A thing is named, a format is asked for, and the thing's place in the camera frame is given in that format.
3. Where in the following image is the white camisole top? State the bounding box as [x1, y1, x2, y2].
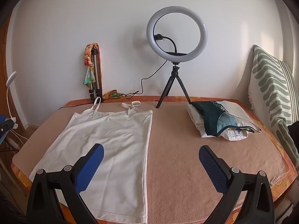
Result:
[29, 101, 153, 223]

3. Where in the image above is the white gooseneck desk lamp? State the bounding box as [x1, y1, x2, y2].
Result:
[6, 71, 18, 130]

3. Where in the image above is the white folded garment stack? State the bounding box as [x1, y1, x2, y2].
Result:
[186, 100, 255, 141]

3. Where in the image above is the folded silver tripod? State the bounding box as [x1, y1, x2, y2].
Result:
[89, 45, 103, 102]

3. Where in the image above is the colourful patterned scarf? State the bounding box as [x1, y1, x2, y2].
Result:
[84, 43, 100, 87]

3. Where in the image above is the dark green folded garment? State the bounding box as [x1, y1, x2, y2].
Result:
[190, 101, 259, 138]

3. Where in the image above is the green white leaf pillow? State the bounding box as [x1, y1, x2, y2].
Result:
[248, 45, 298, 168]

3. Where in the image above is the black power cable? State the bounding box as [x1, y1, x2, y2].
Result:
[58, 60, 168, 110]

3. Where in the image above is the white ring light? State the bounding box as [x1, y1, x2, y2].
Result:
[146, 6, 207, 63]

